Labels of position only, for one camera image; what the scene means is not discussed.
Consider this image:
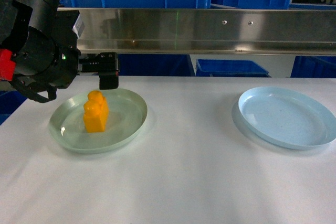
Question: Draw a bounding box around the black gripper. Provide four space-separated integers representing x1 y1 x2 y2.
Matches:
1 10 120 103

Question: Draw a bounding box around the yellow two-stud toy block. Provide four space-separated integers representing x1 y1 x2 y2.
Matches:
83 90 109 133

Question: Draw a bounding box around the red one-stud toy block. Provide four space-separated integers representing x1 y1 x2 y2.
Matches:
0 49 16 81

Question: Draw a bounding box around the pale green round plate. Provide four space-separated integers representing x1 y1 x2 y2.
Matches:
49 88 148 154

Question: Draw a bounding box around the pale blue round plate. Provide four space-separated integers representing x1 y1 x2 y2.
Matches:
238 87 335 150

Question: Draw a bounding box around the stainless steel shelf rail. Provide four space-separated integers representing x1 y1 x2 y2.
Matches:
57 7 336 56

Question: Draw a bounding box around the blue bin below rail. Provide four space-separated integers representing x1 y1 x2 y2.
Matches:
195 59 269 78

